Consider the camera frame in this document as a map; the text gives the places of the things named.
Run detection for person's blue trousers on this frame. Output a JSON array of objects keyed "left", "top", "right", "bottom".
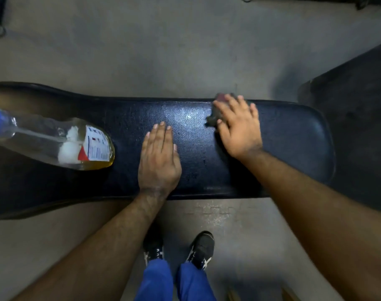
[{"left": 134, "top": 259, "right": 217, "bottom": 301}]

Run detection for black padded bench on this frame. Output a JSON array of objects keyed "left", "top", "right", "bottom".
[{"left": 0, "top": 82, "right": 335, "bottom": 220}]

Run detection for person's right forearm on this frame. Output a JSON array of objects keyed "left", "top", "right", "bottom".
[{"left": 239, "top": 148, "right": 381, "bottom": 301}]

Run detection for person's black right shoe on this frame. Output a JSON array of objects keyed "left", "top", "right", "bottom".
[{"left": 185, "top": 231, "right": 216, "bottom": 270}]

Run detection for person's left hand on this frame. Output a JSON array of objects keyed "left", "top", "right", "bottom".
[{"left": 138, "top": 121, "right": 182, "bottom": 198}]

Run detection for person's black left shoe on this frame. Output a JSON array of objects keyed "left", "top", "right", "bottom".
[{"left": 142, "top": 222, "right": 165, "bottom": 267}]

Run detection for person's right hand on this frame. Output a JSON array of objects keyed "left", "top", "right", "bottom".
[{"left": 213, "top": 94, "right": 264, "bottom": 161}]

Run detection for black rubber floor mat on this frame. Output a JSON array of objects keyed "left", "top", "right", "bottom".
[{"left": 297, "top": 39, "right": 381, "bottom": 217}]

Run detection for clear spray bottle yellow liquid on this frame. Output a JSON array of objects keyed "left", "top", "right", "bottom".
[{"left": 0, "top": 106, "right": 115, "bottom": 171}]

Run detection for person's black shoe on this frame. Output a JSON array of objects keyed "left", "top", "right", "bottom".
[
  {"left": 142, "top": 222, "right": 165, "bottom": 267},
  {"left": 185, "top": 231, "right": 216, "bottom": 270}
]

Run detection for person's left forearm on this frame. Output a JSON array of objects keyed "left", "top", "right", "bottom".
[{"left": 9, "top": 189, "right": 172, "bottom": 301}]

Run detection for dark grey cleaning cloth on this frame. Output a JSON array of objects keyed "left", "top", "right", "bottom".
[{"left": 205, "top": 92, "right": 241, "bottom": 128}]

